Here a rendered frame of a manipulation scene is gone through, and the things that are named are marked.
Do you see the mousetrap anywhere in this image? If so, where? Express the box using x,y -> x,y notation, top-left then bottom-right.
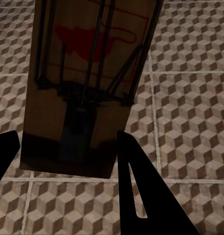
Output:
20,0 -> 164,179

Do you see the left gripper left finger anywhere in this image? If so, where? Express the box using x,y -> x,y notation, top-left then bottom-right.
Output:
0,130 -> 20,180

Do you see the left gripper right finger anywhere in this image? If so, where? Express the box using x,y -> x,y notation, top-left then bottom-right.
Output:
117,130 -> 200,235

